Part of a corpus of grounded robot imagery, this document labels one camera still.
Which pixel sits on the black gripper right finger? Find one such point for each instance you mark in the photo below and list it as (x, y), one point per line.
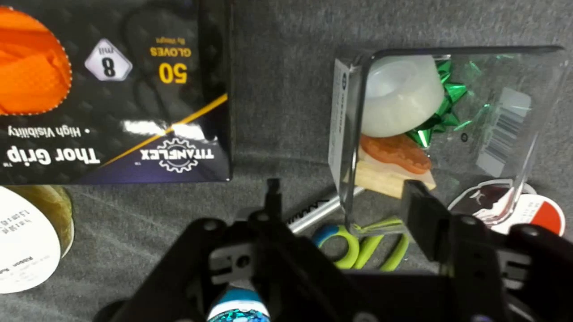
(508, 274)

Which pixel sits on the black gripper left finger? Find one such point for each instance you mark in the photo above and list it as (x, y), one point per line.
(239, 269)

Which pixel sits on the clear plastic stationery holder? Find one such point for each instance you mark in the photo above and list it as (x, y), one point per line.
(513, 149)

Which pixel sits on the teal ribbon spool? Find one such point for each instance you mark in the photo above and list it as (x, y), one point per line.
(239, 307)

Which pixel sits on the red and white ribbon spool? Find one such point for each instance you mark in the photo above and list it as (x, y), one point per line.
(547, 215)

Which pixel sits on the green decorating ribbon bow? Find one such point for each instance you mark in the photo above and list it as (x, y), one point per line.
(451, 104)

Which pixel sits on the small green blue scissors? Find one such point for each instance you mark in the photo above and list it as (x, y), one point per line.
(347, 248)

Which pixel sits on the black orange glove box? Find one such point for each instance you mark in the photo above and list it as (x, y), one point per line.
(119, 108)

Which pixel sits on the translucent tape roll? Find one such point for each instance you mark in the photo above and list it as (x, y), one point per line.
(401, 95)

